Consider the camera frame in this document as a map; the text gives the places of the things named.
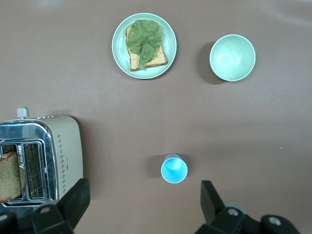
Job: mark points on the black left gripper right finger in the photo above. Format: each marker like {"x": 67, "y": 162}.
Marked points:
{"x": 214, "y": 212}

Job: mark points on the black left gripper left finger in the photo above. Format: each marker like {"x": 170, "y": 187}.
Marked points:
{"x": 70, "y": 209}

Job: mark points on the blue paper cup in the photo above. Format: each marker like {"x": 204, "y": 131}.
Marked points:
{"x": 174, "y": 170}

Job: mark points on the beige and chrome toaster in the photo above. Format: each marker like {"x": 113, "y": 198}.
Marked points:
{"x": 70, "y": 146}

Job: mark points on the thick brown bread slice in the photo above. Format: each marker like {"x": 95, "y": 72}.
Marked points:
{"x": 9, "y": 175}

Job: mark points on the pale green bowl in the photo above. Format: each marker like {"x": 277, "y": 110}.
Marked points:
{"x": 232, "y": 58}

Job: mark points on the brown toast slice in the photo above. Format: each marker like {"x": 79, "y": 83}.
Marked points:
{"x": 158, "y": 59}

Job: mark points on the pale green plate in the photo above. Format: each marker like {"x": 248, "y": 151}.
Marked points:
{"x": 168, "y": 41}

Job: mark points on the green lettuce leaf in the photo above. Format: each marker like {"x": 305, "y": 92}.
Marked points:
{"x": 143, "y": 36}

